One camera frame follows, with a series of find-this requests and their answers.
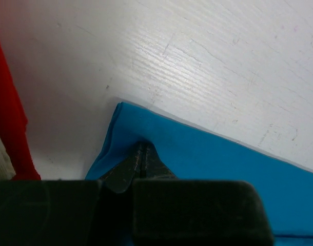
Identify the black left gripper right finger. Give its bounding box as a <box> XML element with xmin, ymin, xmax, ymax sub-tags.
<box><xmin>132</xmin><ymin>142</ymin><xmax>274</xmax><ymax>245</ymax></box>

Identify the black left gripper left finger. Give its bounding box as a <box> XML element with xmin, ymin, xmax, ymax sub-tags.
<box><xmin>0</xmin><ymin>152</ymin><xmax>140</xmax><ymax>245</ymax></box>

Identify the blue t shirt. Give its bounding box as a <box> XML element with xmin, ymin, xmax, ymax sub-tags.
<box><xmin>86</xmin><ymin>102</ymin><xmax>313</xmax><ymax>245</ymax></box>

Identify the beige folded t shirt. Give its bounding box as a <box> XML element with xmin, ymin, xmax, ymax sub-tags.
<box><xmin>0</xmin><ymin>122</ymin><xmax>17</xmax><ymax>181</ymax></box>

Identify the orange folded t shirt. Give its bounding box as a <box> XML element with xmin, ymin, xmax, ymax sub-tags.
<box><xmin>0</xmin><ymin>44</ymin><xmax>41</xmax><ymax>180</ymax></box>

